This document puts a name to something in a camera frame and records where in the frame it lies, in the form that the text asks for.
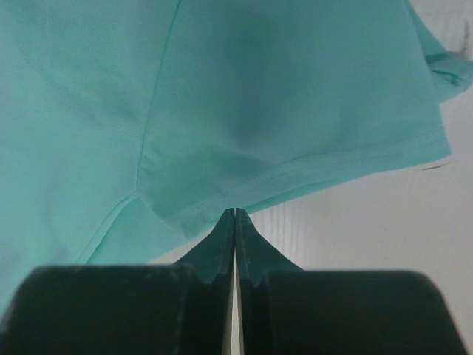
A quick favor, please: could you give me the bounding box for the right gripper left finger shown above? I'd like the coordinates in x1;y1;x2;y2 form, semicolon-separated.
1;209;235;354

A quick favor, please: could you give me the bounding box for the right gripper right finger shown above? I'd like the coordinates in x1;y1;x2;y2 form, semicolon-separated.
235;209;466;354

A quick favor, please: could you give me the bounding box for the teal t-shirt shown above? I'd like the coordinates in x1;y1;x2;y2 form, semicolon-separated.
1;1;472;307

